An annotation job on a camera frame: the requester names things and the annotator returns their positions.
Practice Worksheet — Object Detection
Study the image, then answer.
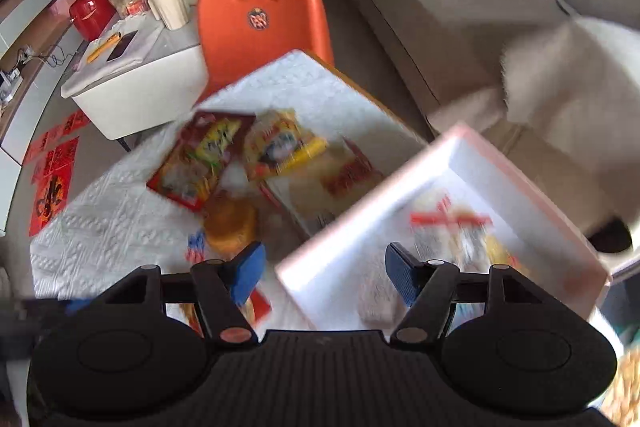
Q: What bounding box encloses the orange plastic chair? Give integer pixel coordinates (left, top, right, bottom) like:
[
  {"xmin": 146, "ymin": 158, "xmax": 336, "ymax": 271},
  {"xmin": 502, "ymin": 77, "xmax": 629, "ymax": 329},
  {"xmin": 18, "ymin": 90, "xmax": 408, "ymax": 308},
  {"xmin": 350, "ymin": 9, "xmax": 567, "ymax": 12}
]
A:
[{"xmin": 197, "ymin": 0, "xmax": 335, "ymax": 100}]

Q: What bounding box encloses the round orange pastry packet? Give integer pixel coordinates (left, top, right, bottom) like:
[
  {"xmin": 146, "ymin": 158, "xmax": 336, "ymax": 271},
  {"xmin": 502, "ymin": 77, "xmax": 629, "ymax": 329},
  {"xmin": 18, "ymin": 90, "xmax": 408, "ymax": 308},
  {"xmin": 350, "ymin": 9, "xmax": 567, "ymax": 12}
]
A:
[{"xmin": 204, "ymin": 193, "xmax": 259, "ymax": 254}]

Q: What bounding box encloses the white textured tablecloth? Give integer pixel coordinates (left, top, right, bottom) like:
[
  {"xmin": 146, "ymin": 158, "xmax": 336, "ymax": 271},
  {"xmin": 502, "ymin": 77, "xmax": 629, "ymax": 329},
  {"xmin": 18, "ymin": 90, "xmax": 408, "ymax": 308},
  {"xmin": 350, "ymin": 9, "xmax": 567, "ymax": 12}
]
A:
[{"xmin": 30, "ymin": 49, "xmax": 431, "ymax": 338}]

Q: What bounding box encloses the white coffee table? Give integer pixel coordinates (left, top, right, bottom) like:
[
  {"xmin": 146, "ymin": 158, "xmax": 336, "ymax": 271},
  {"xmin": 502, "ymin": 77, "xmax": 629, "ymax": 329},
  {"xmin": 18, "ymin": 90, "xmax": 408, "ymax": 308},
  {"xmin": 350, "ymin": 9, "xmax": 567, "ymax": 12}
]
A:
[{"xmin": 61, "ymin": 0, "xmax": 248, "ymax": 140}]

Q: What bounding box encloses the small colourful snack packet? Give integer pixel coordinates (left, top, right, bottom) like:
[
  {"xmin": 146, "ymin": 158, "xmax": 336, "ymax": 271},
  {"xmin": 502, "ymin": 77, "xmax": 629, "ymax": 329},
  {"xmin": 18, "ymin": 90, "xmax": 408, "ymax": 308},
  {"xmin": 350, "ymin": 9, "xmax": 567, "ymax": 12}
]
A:
[{"xmin": 187, "ymin": 232, "xmax": 207, "ymax": 264}]

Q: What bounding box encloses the dark red snack packet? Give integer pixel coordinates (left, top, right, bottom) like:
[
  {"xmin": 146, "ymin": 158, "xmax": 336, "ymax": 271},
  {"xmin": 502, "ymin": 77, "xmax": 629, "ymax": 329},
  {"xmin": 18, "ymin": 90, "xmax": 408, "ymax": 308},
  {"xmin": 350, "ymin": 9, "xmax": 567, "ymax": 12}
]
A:
[{"xmin": 146, "ymin": 111, "xmax": 257, "ymax": 211}]

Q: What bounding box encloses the white and red snack packet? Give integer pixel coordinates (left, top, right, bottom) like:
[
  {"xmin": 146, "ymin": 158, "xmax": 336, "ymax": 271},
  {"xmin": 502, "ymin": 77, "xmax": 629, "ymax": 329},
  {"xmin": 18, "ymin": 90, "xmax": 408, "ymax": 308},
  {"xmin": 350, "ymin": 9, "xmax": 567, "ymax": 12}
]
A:
[{"xmin": 264, "ymin": 141, "xmax": 387, "ymax": 239}]

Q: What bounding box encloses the yellow snack packet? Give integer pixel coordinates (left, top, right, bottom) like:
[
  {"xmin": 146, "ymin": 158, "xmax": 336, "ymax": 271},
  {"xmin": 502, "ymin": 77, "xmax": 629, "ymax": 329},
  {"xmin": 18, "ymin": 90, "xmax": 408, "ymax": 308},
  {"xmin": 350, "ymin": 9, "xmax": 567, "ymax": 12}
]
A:
[{"xmin": 244, "ymin": 108, "xmax": 329, "ymax": 184}]

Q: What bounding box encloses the small red paper decoration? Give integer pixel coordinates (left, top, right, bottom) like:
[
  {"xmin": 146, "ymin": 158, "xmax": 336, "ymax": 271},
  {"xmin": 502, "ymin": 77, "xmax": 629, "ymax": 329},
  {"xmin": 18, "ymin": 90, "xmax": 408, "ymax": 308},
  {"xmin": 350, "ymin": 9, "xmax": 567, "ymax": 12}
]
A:
[{"xmin": 22, "ymin": 109, "xmax": 91, "ymax": 165}]

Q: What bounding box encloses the white fluffy animal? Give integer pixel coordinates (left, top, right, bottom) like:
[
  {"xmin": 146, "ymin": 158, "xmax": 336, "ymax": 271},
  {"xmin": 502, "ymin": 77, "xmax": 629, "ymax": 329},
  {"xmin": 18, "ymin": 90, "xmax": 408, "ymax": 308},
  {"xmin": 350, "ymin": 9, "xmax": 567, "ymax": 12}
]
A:
[{"xmin": 500, "ymin": 16, "xmax": 640, "ymax": 142}]

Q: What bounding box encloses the white canister grey lid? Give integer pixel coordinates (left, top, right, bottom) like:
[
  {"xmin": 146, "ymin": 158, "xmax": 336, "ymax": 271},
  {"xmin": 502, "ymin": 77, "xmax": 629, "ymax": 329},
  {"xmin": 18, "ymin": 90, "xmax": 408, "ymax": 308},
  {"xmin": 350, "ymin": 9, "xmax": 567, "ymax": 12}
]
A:
[{"xmin": 148, "ymin": 0, "xmax": 191, "ymax": 31}]

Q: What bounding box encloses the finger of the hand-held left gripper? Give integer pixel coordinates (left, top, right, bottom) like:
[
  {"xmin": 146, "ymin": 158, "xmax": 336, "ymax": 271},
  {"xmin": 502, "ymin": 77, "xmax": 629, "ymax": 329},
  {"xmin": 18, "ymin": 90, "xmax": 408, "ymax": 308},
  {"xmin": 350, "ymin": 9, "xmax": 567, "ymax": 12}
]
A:
[{"xmin": 15, "ymin": 296, "xmax": 91, "ymax": 320}]

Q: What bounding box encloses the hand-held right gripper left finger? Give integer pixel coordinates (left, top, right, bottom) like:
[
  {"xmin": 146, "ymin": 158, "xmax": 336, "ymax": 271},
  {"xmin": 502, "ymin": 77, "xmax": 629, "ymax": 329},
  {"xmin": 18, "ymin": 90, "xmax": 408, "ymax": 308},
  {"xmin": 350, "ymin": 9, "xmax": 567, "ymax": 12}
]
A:
[{"xmin": 102, "ymin": 241, "xmax": 267, "ymax": 350}]

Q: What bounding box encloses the pink cardboard box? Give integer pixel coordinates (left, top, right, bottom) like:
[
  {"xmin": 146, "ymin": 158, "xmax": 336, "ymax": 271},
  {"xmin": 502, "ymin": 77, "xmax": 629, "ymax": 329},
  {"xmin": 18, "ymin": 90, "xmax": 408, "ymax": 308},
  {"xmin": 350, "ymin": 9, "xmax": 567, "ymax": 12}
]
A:
[{"xmin": 276, "ymin": 123, "xmax": 612, "ymax": 333}]

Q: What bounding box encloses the yellow pen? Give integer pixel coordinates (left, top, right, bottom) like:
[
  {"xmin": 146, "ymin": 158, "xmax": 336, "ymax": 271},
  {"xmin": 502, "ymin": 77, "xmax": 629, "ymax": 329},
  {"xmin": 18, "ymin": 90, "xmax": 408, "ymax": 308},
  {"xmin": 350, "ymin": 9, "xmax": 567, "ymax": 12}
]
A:
[{"xmin": 87, "ymin": 34, "xmax": 122, "ymax": 62}]

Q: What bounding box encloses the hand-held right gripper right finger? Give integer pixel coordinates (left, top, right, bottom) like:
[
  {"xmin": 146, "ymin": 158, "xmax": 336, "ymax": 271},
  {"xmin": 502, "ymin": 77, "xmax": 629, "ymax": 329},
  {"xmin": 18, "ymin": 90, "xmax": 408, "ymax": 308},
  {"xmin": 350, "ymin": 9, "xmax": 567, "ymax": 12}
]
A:
[{"xmin": 384, "ymin": 242, "xmax": 543, "ymax": 348}]

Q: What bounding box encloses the large red paper decoration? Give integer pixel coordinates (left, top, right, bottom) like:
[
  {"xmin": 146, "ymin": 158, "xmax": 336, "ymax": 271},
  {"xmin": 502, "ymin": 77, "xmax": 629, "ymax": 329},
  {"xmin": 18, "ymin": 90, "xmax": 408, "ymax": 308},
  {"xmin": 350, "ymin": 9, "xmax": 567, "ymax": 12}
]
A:
[{"xmin": 29, "ymin": 137, "xmax": 81, "ymax": 237}]

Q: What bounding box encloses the black phone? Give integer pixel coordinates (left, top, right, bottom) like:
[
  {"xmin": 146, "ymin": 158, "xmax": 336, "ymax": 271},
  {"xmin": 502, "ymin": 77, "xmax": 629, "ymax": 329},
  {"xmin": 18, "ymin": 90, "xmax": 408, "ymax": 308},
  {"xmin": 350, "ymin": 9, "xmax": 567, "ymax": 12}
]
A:
[{"xmin": 106, "ymin": 32, "xmax": 139, "ymax": 62}]

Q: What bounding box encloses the white tv cabinet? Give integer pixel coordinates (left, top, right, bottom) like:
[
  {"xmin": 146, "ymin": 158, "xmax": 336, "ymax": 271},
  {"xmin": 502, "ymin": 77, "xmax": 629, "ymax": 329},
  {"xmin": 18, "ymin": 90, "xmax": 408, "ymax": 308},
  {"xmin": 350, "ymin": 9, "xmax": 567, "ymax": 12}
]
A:
[{"xmin": 0, "ymin": 0, "xmax": 87, "ymax": 233}]

